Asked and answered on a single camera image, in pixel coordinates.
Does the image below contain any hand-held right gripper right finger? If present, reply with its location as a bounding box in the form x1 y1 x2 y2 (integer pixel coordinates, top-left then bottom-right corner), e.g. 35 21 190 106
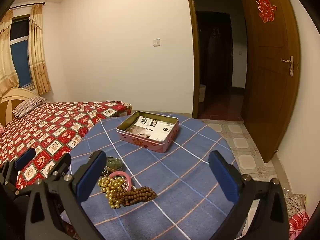
208 150 290 240

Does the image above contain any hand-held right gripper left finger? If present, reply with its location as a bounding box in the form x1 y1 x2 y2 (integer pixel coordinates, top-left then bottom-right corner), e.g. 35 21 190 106
24 150 108 240

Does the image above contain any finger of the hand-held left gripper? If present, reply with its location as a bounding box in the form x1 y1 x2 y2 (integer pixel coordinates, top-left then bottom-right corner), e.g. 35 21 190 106
0 148 37 188
15 152 72 195

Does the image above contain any gold bead necklace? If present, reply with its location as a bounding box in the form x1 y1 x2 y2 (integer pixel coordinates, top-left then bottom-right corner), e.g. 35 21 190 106
98 176 125 208

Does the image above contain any green jade bangle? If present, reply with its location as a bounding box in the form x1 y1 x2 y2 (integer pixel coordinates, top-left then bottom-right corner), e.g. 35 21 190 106
104 156 123 172

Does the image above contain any silver bead chain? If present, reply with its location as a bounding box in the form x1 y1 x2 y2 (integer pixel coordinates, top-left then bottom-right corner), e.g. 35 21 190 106
114 176 128 192

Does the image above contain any pink bangle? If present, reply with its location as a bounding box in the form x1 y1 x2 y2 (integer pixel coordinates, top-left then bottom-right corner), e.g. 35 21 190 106
109 172 132 191

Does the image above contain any brown wooden bead bracelet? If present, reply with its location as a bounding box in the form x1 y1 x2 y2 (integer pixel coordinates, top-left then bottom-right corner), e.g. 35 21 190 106
120 186 157 207

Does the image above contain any pink metal tin box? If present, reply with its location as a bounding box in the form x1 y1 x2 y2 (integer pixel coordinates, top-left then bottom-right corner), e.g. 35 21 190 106
116 111 179 153

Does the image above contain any red patterned bedspread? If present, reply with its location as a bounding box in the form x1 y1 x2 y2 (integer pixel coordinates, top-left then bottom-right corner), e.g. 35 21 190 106
0 101 132 190

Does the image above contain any blue plaid tablecloth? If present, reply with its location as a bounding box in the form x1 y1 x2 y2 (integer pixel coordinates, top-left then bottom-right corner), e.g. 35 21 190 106
69 115 240 240

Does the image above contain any striped pillow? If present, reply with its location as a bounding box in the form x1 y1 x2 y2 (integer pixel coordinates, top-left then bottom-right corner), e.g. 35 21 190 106
12 96 47 117

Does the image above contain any cream wooden headboard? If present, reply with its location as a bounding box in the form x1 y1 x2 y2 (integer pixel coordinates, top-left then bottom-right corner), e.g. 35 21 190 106
0 87 38 128

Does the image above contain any printed paper booklet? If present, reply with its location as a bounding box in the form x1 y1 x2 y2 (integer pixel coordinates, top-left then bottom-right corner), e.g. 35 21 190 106
125 116 175 142

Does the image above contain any red checked cloth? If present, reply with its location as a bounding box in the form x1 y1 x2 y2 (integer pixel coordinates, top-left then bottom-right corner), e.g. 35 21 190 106
289 209 309 240

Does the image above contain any brown wooden door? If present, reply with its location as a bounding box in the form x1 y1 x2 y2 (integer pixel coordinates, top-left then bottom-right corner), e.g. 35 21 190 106
241 0 302 163

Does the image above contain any window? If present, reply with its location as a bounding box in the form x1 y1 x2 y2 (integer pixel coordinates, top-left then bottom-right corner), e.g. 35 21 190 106
10 16 33 89

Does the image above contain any beige floral curtain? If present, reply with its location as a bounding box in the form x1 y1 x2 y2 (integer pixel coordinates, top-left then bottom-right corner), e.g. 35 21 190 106
0 9 20 98
28 4 52 95

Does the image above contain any dark curtain rod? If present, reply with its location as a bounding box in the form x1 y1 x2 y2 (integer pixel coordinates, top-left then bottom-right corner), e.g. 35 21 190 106
10 2 45 9

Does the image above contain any red paper door decoration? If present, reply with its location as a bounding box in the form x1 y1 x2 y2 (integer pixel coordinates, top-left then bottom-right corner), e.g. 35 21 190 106
256 0 275 22

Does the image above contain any brown wooden door frame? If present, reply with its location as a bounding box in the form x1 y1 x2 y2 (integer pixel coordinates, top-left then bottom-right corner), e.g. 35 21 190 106
184 0 202 119

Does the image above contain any silver door handle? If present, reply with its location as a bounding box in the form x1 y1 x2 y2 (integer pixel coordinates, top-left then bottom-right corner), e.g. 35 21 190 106
281 56 294 76

